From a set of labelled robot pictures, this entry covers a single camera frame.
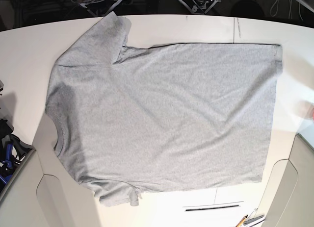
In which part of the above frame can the grey T-shirt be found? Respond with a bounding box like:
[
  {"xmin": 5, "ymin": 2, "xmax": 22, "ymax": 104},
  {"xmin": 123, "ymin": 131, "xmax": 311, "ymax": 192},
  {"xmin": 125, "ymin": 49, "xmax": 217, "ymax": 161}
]
[{"xmin": 46, "ymin": 13, "xmax": 283, "ymax": 206}]

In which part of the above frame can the white vent panel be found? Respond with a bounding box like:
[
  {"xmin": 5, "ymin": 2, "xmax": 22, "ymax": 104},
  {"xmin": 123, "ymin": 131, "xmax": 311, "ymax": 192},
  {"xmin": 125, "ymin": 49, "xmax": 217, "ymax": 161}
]
[{"xmin": 182, "ymin": 201, "xmax": 244, "ymax": 212}]

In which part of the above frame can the grey metal tool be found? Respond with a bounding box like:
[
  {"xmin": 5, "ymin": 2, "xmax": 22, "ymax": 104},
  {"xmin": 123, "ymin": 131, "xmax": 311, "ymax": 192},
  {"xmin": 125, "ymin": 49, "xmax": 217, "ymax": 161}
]
[{"xmin": 242, "ymin": 208, "xmax": 265, "ymax": 227}]

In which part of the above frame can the blue and black equipment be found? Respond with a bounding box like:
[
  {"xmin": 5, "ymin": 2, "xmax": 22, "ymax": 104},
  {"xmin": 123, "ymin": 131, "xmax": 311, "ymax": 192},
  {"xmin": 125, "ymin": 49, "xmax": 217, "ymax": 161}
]
[{"xmin": 0, "ymin": 118, "xmax": 34, "ymax": 191}]

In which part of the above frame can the yellow handled tool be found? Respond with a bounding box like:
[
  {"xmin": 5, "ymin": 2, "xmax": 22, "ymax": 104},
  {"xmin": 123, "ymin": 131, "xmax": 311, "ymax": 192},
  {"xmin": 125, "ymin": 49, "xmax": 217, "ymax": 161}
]
[{"xmin": 236, "ymin": 215, "xmax": 248, "ymax": 227}]

